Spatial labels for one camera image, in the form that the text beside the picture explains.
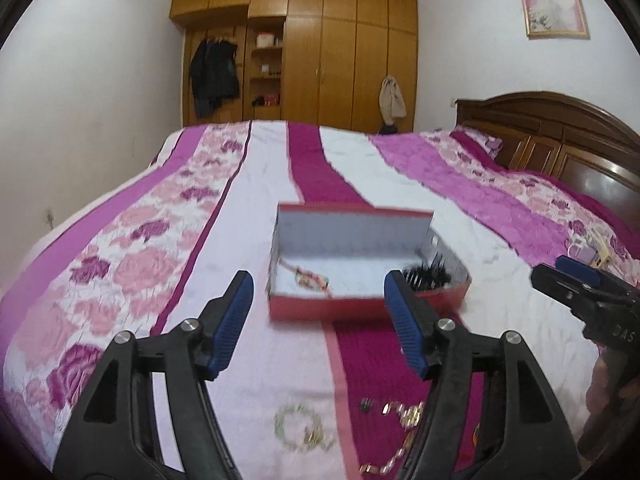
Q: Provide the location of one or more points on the wooden wardrobe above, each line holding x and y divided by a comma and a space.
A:
340, 60

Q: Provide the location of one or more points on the pink floral striped quilt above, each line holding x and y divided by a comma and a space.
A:
250, 185

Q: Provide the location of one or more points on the black hanging jacket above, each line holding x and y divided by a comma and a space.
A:
212, 77

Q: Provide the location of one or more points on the white round shelf box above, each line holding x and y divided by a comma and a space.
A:
264, 40

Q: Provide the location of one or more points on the red shelf box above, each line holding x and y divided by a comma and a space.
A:
270, 100

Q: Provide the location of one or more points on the small green gold earring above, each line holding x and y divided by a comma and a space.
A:
367, 404

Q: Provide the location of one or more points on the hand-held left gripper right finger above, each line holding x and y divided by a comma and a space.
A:
405, 320

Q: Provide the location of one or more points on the beige hanging bag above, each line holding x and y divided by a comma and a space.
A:
392, 100

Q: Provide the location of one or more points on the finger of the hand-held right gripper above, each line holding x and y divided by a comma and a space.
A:
565, 287
577, 269

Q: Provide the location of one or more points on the person's right hand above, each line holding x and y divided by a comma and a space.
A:
602, 385

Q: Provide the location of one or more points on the dark wooden headboard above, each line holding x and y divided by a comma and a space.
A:
560, 140

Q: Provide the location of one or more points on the black feathery hair accessory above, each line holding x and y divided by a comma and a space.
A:
432, 272

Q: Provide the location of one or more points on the pink floral pillow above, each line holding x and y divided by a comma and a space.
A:
480, 142

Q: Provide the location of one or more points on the red cardboard box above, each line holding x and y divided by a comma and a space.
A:
320, 307

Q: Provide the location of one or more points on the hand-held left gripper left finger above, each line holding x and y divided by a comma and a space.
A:
235, 320

